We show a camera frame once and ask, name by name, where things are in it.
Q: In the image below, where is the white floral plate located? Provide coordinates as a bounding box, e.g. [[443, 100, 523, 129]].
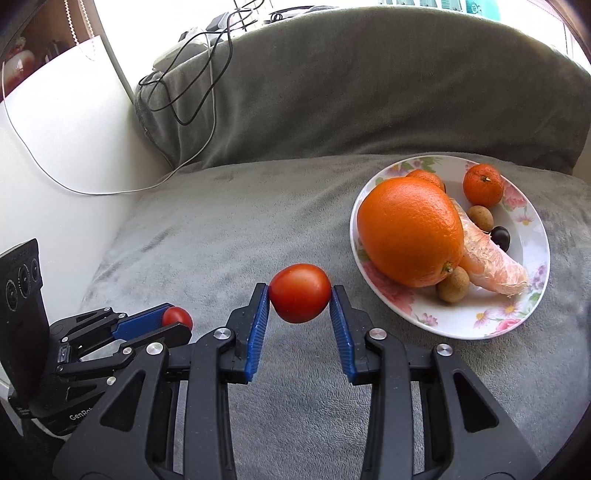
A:
[[349, 156, 551, 341]]

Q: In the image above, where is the small red cherry tomato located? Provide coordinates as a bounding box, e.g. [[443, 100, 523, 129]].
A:
[[161, 306, 194, 332]]

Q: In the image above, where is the large orange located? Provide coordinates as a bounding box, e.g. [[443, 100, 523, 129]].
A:
[[357, 178, 465, 288]]

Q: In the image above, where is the white bead cord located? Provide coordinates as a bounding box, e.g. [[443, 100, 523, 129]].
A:
[[62, 0, 100, 61]]

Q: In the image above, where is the red and white vase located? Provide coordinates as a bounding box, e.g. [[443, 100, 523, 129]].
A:
[[4, 37, 38, 81]]

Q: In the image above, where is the brown longan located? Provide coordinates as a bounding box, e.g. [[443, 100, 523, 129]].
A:
[[437, 266, 471, 304], [467, 205, 495, 233]]

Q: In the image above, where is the light grey blanket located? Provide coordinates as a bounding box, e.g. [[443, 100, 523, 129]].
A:
[[76, 152, 591, 480]]

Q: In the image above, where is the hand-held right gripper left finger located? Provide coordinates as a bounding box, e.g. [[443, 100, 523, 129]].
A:
[[53, 283, 271, 480]]

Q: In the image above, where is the dark purple grape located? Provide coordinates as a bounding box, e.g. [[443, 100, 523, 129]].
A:
[[489, 226, 511, 253]]

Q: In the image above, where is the small orange tangerine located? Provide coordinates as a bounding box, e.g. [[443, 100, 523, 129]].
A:
[[463, 164, 504, 208], [405, 169, 447, 193]]

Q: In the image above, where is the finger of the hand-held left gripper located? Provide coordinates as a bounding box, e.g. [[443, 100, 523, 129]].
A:
[[55, 323, 192, 374], [48, 305, 175, 344]]

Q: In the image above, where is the white cable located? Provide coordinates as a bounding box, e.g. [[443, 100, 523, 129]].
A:
[[2, 28, 218, 195]]

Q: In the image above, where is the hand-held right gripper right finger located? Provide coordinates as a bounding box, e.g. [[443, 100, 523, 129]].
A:
[[330, 285, 542, 480]]

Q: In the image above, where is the dark grey blanket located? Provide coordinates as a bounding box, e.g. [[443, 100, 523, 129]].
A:
[[134, 4, 591, 176]]

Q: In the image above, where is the black cable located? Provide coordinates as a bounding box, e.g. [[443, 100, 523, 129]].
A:
[[139, 0, 278, 125]]

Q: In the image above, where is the peeled pomelo segment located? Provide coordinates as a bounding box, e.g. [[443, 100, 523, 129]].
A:
[[445, 196, 528, 298]]

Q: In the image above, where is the white cabinet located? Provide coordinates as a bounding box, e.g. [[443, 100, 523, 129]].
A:
[[0, 0, 176, 384]]

